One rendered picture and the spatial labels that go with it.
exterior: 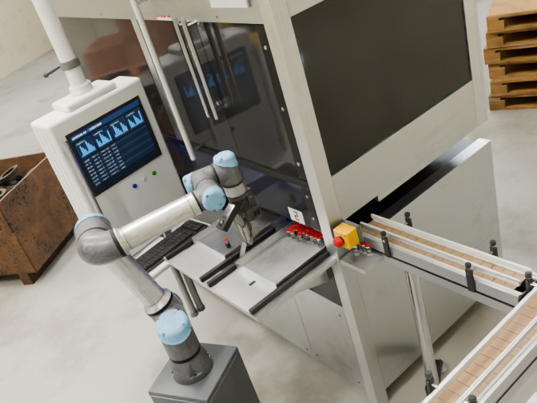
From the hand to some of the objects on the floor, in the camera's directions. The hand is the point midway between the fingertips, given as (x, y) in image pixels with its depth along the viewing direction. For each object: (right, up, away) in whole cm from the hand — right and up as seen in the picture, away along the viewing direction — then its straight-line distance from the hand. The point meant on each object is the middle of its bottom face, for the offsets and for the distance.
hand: (248, 242), depth 218 cm
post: (+58, -78, +60) cm, 114 cm away
